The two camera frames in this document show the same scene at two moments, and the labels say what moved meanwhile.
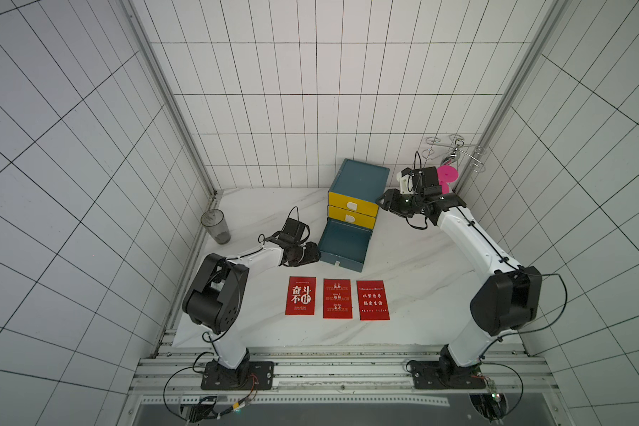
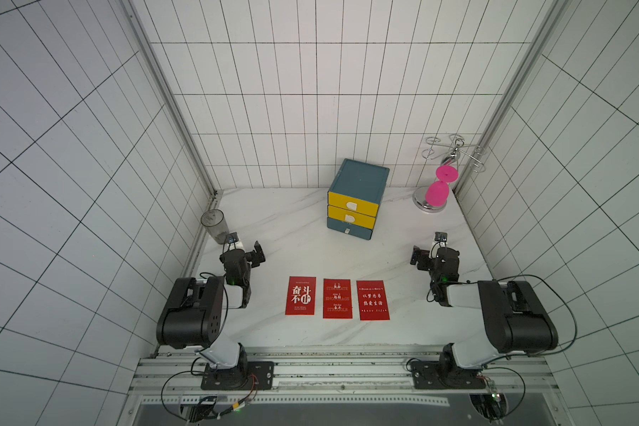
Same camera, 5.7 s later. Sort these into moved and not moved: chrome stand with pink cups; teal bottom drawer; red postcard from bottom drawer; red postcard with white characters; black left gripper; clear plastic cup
Moved: black left gripper; teal bottom drawer
Not moved: red postcard from bottom drawer; clear plastic cup; red postcard with white characters; chrome stand with pink cups
